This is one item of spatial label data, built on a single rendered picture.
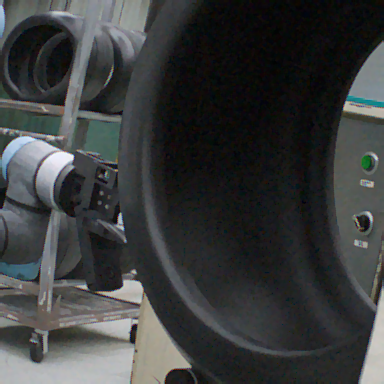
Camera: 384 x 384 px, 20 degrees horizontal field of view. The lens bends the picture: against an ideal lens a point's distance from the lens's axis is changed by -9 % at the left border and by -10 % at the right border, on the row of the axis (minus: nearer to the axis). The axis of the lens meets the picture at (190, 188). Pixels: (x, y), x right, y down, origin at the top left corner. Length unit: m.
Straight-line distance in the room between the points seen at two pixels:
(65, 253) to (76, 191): 3.58
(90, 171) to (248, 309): 0.26
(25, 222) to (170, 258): 0.40
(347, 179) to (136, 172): 0.73
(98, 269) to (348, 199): 0.59
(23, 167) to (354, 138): 0.61
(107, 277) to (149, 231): 0.26
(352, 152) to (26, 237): 0.62
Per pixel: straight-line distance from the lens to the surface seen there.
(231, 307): 1.34
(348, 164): 1.91
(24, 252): 1.56
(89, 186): 1.43
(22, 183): 1.55
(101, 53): 5.09
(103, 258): 1.46
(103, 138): 12.01
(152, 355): 2.14
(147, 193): 1.21
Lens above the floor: 1.18
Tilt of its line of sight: 3 degrees down
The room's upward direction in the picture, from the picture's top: 9 degrees clockwise
